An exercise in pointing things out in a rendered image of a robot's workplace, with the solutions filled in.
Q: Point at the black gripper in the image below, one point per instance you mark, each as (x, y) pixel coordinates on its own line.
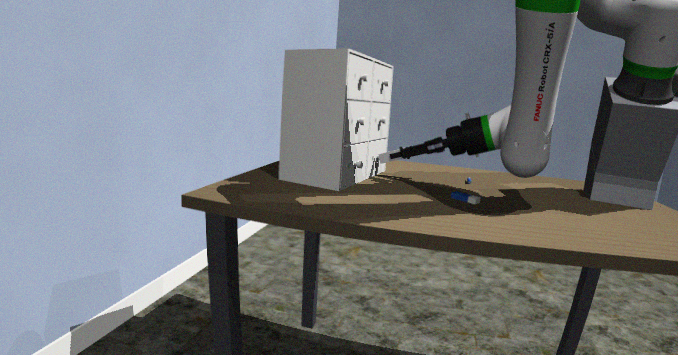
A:
(453, 142)

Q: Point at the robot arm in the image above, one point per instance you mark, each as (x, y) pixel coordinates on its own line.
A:
(543, 32)

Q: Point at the blue and white eraser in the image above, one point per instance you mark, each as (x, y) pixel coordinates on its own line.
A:
(465, 197)

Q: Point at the white chest of drawers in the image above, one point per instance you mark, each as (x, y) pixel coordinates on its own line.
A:
(313, 116)

